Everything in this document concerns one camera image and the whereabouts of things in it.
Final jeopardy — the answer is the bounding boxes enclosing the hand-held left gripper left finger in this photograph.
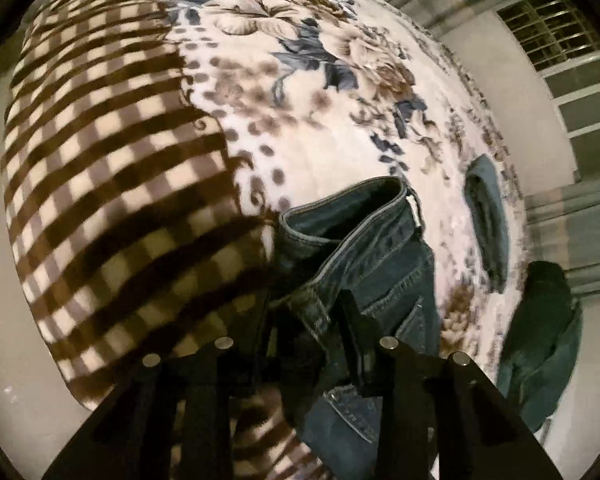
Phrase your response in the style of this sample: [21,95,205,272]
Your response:
[42,296,293,480]

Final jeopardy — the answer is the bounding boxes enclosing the blue denim pants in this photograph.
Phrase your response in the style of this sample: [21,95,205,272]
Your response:
[463,154,511,295]
[272,176,442,480]

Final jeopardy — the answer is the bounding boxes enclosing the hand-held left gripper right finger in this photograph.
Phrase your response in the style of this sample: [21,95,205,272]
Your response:
[334,289,563,480]

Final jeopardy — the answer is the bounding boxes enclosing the dark green garment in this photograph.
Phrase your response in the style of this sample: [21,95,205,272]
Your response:
[495,261,585,420]

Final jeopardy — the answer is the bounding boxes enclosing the folded blue denim pants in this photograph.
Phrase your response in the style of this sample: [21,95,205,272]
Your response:
[463,154,511,295]

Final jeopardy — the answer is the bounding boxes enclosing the barred window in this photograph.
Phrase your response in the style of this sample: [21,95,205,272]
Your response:
[495,0,600,181]

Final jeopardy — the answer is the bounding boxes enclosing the floral checkered blanket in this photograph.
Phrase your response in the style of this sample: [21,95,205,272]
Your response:
[0,0,528,480]

